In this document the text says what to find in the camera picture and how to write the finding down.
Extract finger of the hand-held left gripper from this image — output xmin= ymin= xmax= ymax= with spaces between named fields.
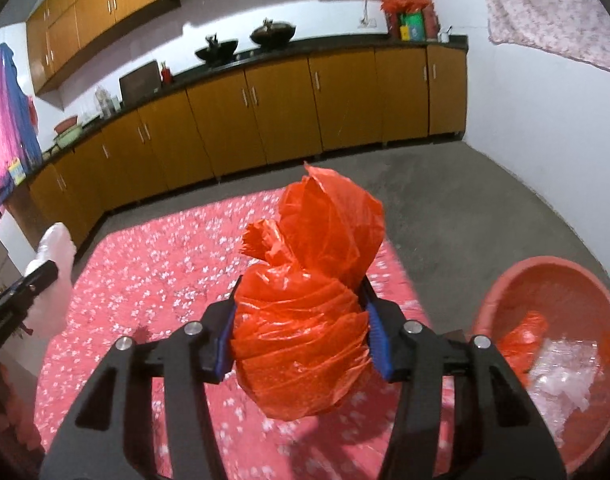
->
xmin=21 ymin=260 xmax=60 ymax=303

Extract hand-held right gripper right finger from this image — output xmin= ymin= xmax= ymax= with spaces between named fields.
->
xmin=360 ymin=275 xmax=568 ymax=480

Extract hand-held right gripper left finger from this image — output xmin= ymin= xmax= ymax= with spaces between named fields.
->
xmin=39 ymin=287 xmax=241 ymax=480

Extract white plastic bag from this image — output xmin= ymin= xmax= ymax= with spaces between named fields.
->
xmin=22 ymin=221 xmax=76 ymax=341

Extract large red plastic bag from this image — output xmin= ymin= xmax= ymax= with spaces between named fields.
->
xmin=498 ymin=310 xmax=550 ymax=386

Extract red plastic basket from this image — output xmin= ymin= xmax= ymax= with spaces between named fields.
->
xmin=470 ymin=256 xmax=610 ymax=476

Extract clear bubble wrap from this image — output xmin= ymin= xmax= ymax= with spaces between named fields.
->
xmin=525 ymin=337 xmax=603 ymax=448

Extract person's left forearm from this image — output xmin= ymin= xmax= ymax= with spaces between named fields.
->
xmin=0 ymin=360 xmax=43 ymax=461

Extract red floral cloth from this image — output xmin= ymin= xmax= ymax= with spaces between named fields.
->
xmin=35 ymin=190 xmax=466 ymax=480

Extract colourful small box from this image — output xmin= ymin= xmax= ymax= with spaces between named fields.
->
xmin=7 ymin=157 xmax=28 ymax=186

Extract pale green basin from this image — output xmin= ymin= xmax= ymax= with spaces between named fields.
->
xmin=52 ymin=128 xmax=84 ymax=148

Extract blue cloth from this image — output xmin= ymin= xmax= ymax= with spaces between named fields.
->
xmin=0 ymin=42 xmax=43 ymax=171

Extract glass jar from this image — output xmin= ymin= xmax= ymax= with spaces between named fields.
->
xmin=94 ymin=86 xmax=120 ymax=117

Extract dark cutting board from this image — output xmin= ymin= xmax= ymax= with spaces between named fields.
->
xmin=119 ymin=60 xmax=161 ymax=106

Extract wooden lower kitchen cabinets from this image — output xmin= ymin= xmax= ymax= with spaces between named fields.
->
xmin=7 ymin=45 xmax=468 ymax=251

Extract open black wok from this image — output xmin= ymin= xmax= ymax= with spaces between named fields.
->
xmin=195 ymin=34 xmax=239 ymax=65

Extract black kitchen countertop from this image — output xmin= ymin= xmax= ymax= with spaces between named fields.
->
xmin=35 ymin=34 xmax=470 ymax=161

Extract black wok with lid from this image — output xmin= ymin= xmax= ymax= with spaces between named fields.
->
xmin=249 ymin=18 xmax=297 ymax=50

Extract green package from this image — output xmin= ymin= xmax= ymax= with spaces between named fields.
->
xmin=400 ymin=12 xmax=427 ymax=42

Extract red bag of bottles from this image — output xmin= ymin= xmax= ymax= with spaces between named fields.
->
xmin=381 ymin=0 xmax=440 ymax=41

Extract hanging pale floral cloth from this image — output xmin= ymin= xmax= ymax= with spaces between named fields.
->
xmin=478 ymin=0 xmax=610 ymax=78

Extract long wooden wall cabinets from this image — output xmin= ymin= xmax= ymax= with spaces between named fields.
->
xmin=26 ymin=0 xmax=182 ymax=96

